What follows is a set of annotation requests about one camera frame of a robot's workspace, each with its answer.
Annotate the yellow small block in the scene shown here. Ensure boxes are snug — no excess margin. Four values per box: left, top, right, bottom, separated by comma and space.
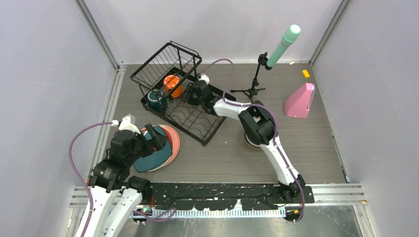
301, 70, 310, 79

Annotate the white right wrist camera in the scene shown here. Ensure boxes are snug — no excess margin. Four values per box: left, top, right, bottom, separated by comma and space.
199, 74, 210, 84

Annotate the orange mug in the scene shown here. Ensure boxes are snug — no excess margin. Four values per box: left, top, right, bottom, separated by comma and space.
163, 75, 182, 98

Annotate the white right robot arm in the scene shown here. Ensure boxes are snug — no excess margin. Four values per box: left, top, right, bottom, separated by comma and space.
184, 80, 305, 203

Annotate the pink round plate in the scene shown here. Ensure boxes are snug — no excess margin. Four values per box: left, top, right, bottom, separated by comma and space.
159, 125, 180, 168

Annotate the teal square plate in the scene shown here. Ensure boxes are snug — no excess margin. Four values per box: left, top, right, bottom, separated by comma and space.
133, 141, 172, 173

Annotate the dark green mug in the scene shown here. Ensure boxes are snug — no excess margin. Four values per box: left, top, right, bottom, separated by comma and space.
146, 89, 168, 112

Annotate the black wire dish rack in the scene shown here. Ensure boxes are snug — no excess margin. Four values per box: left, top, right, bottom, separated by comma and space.
130, 41, 225, 146

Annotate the mint green microphone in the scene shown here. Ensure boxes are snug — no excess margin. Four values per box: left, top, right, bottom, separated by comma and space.
265, 24, 301, 69

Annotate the pink wedge object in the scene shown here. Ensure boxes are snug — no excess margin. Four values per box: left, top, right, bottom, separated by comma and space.
284, 83, 316, 119

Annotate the black mini tripod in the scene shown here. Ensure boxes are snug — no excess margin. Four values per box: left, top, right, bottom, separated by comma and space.
230, 52, 272, 102

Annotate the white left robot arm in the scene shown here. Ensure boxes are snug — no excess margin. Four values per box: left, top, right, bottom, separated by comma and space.
76, 120, 168, 237

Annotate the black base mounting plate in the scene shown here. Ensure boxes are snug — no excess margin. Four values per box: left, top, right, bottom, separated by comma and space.
142, 183, 315, 211

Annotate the red round plate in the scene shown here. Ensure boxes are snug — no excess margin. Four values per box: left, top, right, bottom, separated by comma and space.
141, 125, 173, 145

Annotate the brown striped bowl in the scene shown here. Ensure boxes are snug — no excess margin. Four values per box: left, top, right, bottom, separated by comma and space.
244, 134, 261, 150

